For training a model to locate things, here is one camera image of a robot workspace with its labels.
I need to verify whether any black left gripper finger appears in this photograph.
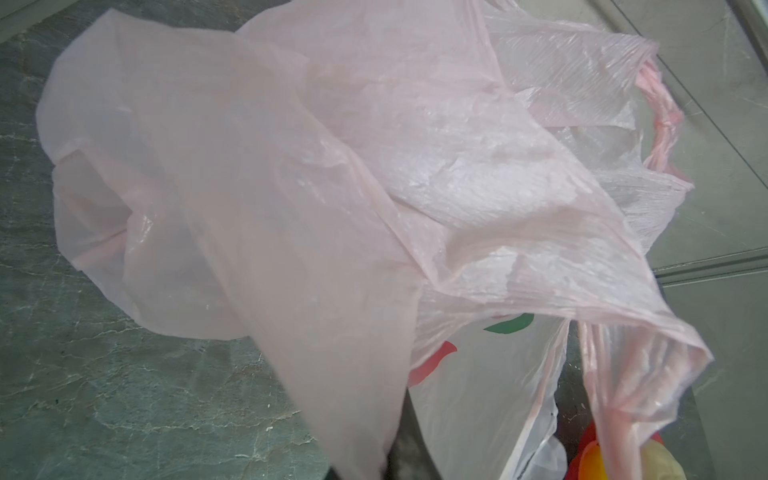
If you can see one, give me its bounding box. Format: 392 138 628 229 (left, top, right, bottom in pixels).
383 391 441 480

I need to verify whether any beige fake fruit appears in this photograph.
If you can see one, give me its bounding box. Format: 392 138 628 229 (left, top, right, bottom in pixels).
640 439 687 480

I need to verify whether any pink printed plastic bag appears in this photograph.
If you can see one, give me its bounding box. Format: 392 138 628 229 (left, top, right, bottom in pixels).
36 1 712 479

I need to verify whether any yellow fake lemon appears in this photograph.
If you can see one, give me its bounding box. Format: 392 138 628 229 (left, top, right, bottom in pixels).
577 441 608 480

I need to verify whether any red flower-shaped plate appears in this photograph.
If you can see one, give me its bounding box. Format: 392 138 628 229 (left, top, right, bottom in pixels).
563 419 664 480

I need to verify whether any aluminium frame rail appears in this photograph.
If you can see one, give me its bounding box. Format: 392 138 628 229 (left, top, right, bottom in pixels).
656 1 767 286

